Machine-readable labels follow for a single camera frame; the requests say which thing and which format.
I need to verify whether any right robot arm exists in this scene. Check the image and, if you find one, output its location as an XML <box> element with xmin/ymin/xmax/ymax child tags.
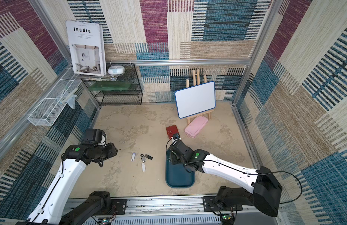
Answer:
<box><xmin>166</xmin><ymin>139</ymin><xmax>283</xmax><ymax>217</ymax></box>

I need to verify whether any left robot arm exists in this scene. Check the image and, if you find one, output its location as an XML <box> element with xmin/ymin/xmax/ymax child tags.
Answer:
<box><xmin>23</xmin><ymin>129</ymin><xmax>118</xmax><ymax>225</ymax></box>

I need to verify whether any teal storage tray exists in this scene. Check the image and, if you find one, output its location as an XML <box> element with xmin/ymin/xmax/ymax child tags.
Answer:
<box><xmin>166</xmin><ymin>150</ymin><xmax>196</xmax><ymax>188</ymax></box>

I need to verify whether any black usb flash drive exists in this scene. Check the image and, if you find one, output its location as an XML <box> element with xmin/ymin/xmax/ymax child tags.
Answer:
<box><xmin>144</xmin><ymin>154</ymin><xmax>153</xmax><ymax>160</ymax></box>

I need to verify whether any silver swivel usb drive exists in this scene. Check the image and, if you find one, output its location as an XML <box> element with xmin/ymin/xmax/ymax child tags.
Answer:
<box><xmin>140</xmin><ymin>154</ymin><xmax>146</xmax><ymax>163</ymax></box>

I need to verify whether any white blue usb drive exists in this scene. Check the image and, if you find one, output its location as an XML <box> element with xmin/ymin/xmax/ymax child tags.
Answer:
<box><xmin>131</xmin><ymin>153</ymin><xmax>136</xmax><ymax>162</ymax></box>

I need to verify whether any red leather wallet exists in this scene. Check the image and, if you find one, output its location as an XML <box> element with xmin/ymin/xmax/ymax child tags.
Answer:
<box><xmin>166</xmin><ymin>125</ymin><xmax>180</xmax><ymax>139</ymax></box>

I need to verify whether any pink plastic case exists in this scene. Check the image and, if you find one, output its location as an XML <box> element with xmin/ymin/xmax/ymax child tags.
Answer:
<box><xmin>184</xmin><ymin>116</ymin><xmax>209</xmax><ymax>138</ymax></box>

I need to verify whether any green board on shelf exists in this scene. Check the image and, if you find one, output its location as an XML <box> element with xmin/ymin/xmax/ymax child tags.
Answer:
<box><xmin>88</xmin><ymin>81</ymin><xmax>132</xmax><ymax>91</ymax></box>

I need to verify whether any blue framed whiteboard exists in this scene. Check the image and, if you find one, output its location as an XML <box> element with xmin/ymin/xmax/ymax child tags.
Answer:
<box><xmin>174</xmin><ymin>82</ymin><xmax>216</xmax><ymax>119</ymax></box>

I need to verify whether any white round device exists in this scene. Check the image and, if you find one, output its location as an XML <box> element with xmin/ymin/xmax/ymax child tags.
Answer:
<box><xmin>107</xmin><ymin>65</ymin><xmax>125</xmax><ymax>76</ymax></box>

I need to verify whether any Inedia magazine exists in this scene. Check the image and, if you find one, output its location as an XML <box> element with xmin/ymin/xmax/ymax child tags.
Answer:
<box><xmin>66</xmin><ymin>20</ymin><xmax>106</xmax><ymax>77</ymax></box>

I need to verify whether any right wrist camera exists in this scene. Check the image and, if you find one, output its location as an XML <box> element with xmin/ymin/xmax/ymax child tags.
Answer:
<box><xmin>172</xmin><ymin>133</ymin><xmax>181</xmax><ymax>141</ymax></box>

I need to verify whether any white wire basket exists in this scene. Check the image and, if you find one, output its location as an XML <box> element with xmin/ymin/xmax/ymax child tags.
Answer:
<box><xmin>28</xmin><ymin>79</ymin><xmax>81</xmax><ymax>126</ymax></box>

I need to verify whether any black wire shelf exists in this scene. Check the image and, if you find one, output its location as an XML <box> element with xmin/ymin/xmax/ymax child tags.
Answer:
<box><xmin>83</xmin><ymin>63</ymin><xmax>143</xmax><ymax>106</ymax></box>

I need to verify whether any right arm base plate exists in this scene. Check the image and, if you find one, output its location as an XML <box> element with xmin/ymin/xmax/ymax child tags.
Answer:
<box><xmin>202</xmin><ymin>196</ymin><xmax>243</xmax><ymax>212</ymax></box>

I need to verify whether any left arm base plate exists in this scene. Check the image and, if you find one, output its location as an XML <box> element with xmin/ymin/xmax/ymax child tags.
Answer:
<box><xmin>93</xmin><ymin>199</ymin><xmax>127</xmax><ymax>216</ymax></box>

